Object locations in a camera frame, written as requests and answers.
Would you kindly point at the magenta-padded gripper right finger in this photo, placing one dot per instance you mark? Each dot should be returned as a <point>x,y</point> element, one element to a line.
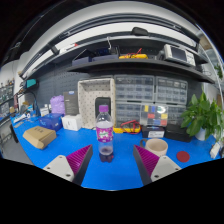
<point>165,166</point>

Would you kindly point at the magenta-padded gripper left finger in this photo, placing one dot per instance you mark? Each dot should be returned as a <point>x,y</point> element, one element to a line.
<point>58,166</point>

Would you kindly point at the clear bottle with purple cap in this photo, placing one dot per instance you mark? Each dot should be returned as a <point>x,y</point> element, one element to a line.
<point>104,133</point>

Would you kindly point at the flat round red coaster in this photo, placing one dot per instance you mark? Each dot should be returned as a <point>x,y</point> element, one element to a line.
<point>183,156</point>

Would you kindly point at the beige ceramic mug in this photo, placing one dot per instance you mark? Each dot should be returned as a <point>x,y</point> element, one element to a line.
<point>156,147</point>

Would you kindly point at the brown cardboard box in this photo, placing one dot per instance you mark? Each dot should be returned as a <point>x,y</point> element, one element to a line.
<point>39,136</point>

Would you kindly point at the black flat case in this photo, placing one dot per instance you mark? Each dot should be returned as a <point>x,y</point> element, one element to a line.
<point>177,132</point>

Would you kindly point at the black box with white label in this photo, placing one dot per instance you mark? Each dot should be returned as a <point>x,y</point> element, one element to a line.
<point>152,131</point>

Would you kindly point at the blue box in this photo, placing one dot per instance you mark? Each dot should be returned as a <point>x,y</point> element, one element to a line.
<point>50,121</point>

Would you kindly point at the clear box with coloured parts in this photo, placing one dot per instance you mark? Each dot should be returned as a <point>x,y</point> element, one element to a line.
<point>154,115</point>

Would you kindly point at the white plastic device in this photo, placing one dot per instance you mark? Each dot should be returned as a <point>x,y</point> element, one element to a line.
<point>215,150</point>

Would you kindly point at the yellow multimeter with red leads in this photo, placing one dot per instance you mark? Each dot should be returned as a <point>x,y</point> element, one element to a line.
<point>128,128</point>

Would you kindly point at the purple plastic bag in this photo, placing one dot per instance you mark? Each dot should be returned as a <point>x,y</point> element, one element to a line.
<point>57,105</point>

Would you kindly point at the green potted plant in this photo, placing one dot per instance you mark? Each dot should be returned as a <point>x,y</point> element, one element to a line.
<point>200,115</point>

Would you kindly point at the dark grey upright box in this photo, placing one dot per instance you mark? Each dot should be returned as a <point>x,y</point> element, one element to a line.
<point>71,103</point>

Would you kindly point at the beige perforated tray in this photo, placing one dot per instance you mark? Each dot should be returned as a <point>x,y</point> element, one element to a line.
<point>87,100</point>

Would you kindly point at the black flat device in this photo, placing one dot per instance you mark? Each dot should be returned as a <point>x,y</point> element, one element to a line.
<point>102,100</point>

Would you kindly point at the teal device on wall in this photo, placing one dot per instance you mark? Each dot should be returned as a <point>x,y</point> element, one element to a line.
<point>30,83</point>

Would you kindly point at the dark grey wall shelf unit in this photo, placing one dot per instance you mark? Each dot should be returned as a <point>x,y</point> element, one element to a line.
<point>133,65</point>

